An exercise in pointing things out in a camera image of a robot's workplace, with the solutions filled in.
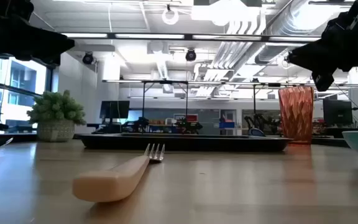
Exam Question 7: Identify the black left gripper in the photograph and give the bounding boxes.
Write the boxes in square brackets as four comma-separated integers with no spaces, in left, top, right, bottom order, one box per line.
[0,0,76,67]

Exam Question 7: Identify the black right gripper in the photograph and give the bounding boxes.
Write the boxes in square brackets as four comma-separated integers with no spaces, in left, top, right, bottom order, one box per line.
[286,0,358,93]

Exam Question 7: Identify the orange faceted plastic cup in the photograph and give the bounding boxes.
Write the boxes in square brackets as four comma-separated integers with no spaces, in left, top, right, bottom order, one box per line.
[278,86,315,145]

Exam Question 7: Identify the black rectangular tray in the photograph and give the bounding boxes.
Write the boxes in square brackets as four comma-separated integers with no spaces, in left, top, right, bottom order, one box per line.
[77,133,293,154]

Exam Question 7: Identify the black computer monitor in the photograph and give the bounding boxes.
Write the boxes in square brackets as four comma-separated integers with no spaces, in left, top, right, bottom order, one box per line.
[323,98,354,126]
[99,100,131,120]

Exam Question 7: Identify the green plant in white pot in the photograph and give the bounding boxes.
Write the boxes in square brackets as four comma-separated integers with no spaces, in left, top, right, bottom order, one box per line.
[26,89,87,143]

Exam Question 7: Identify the background black robot arms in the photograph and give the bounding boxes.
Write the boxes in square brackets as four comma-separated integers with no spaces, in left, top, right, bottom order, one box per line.
[244,113,281,135]

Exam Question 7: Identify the blue grey rounded object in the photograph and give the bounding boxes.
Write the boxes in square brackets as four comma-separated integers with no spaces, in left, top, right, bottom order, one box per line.
[248,127,266,138]

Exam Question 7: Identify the blue background box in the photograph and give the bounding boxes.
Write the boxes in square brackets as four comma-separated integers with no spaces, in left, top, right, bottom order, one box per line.
[218,121,237,130]

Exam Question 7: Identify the overhead LED light bar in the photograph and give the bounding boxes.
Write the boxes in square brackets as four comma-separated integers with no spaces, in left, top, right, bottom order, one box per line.
[61,32,323,44]

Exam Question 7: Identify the red background sign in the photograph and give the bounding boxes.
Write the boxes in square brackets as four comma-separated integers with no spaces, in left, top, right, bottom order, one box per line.
[173,113,199,123]

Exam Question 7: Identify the black background workstation frame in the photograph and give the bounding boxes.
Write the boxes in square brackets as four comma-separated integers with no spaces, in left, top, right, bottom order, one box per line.
[140,79,190,127]

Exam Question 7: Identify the white ring lamp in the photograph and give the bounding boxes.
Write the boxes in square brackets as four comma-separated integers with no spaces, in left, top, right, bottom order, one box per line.
[161,5,180,26]

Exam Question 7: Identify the fork with peach handle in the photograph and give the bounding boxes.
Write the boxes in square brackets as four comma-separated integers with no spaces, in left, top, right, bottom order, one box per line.
[72,142,166,203]

